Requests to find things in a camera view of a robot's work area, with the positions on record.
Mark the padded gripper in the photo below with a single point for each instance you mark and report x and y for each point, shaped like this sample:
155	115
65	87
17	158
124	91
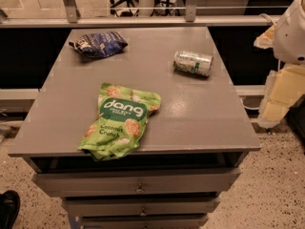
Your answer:
291	37

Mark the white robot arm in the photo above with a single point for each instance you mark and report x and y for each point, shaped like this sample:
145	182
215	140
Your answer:
287	36

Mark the silver green 7up can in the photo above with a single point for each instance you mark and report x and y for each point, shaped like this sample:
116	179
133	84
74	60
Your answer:
193	62

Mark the top grey drawer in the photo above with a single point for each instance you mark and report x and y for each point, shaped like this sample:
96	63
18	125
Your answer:
136	182

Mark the grey drawer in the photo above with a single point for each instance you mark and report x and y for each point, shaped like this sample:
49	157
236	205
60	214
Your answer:
148	222
139	206
136	182

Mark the grey drawer cabinet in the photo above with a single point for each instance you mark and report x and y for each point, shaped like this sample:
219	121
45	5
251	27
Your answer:
201	123

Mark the middle grey drawer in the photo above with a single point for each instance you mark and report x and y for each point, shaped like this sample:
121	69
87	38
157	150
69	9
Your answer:
139	206

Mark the green dang snack bag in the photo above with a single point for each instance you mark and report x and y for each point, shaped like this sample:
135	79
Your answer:
122	117

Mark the dark blue chip bag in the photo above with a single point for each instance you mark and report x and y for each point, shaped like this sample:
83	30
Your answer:
100	45

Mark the bottom grey drawer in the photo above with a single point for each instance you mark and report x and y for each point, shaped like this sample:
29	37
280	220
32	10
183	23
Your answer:
148	222

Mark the grey metal railing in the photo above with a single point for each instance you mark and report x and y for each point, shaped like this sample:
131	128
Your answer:
108	14

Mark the black shoe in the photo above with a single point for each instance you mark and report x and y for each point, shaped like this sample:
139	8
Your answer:
9	209

